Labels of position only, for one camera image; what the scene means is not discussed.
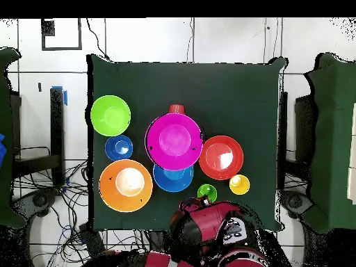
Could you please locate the large pink bowl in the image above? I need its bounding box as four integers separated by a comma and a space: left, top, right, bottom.
144, 112, 204, 172

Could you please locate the yellow cup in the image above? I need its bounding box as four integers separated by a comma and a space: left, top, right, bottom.
229, 174, 250, 195

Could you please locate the dark green tablecloth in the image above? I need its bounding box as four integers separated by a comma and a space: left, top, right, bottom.
87, 54, 287, 232

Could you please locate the tangle of floor cables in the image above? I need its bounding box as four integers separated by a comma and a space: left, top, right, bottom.
12, 159, 148, 267

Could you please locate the blue object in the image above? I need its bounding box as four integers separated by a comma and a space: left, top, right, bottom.
0, 133, 7, 169

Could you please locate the small dark blue bowl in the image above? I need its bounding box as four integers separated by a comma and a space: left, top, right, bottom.
104, 134, 134, 161

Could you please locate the green cup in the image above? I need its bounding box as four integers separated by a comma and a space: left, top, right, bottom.
197, 183, 218, 203

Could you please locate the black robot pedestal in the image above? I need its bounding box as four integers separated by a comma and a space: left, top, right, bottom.
147, 229, 173, 252

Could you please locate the light green bowl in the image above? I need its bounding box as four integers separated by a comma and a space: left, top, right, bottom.
90, 95, 131, 137

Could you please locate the black power strip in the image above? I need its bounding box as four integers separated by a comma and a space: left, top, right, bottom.
79, 223, 108, 259

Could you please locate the large orange bowl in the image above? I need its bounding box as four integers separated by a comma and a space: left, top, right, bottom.
99, 159, 154, 213

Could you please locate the orange-red ribbed cup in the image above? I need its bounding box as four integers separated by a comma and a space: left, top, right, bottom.
168, 104, 186, 115

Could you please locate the black stand frame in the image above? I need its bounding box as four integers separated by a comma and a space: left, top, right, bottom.
10, 87, 66, 186
277, 91, 319, 193

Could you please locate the green-clothed side table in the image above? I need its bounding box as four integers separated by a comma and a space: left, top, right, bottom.
302, 52, 356, 234
0, 47, 26, 229

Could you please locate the red shallow bowl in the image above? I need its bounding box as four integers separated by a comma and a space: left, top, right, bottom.
198, 135, 245, 181

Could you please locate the light blue bowl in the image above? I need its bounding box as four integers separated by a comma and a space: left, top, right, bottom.
153, 163, 195, 193

